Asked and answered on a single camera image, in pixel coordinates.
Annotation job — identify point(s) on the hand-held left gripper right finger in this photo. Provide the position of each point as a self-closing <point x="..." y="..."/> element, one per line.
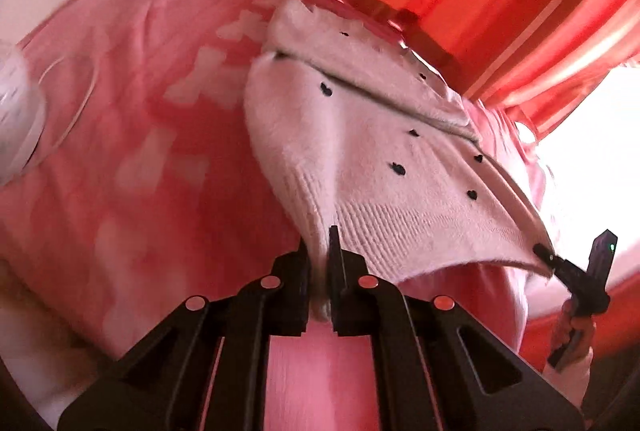
<point x="338" y="271"/>

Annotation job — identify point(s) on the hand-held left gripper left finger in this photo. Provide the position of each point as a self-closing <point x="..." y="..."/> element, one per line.
<point x="298" y="282"/>

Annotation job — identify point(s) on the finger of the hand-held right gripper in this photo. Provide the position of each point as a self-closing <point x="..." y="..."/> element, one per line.
<point x="550" y="259"/>

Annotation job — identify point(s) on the pink sweater with black hearts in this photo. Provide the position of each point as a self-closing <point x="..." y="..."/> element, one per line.
<point x="360" y="151"/>

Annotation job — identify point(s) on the person's right forearm white sleeve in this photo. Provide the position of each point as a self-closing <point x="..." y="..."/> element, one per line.
<point x="567" y="378"/>

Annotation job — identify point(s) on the person's right hand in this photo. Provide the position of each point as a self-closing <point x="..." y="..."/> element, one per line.
<point x="582" y="330"/>

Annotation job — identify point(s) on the bright window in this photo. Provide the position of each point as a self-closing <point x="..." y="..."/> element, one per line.
<point x="595" y="161"/>

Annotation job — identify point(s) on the pink blanket with white patches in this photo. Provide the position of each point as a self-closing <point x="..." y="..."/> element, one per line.
<point x="130" y="151"/>

